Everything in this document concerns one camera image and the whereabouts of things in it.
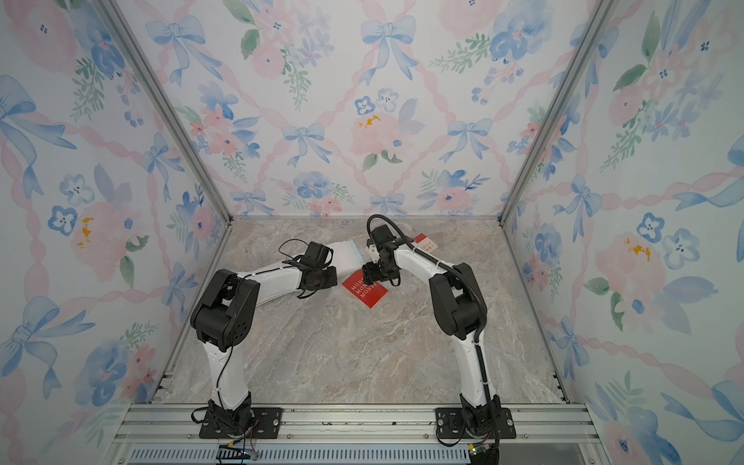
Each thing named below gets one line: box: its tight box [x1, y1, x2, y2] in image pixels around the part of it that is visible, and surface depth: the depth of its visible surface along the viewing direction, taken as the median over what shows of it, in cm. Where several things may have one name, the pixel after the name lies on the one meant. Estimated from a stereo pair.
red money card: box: [341, 269, 389, 310], surface depth 102 cm
